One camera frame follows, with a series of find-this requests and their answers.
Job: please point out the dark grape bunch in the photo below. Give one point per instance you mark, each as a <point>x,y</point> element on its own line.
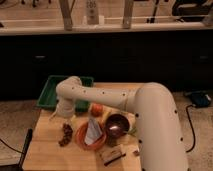
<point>67,137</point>

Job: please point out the dark blue floor object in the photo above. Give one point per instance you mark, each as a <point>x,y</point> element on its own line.
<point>200,99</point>

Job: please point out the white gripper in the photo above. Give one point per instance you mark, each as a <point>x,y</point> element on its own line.
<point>65,108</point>

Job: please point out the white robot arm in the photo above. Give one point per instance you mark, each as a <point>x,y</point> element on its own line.
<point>158,126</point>

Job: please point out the black bar beside table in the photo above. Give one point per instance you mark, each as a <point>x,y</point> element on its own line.
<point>27,141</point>

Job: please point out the green plastic tray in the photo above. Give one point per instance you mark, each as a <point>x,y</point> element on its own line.
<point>48,98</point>

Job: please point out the dark brown bowl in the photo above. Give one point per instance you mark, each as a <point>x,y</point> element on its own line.
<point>117,125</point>

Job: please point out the yellow banana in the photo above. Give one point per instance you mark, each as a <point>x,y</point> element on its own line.
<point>105,115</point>

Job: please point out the orange fruit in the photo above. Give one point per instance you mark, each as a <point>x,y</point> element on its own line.
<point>96,110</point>

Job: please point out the small wooden block box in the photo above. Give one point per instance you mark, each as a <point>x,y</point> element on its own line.
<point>110,155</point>

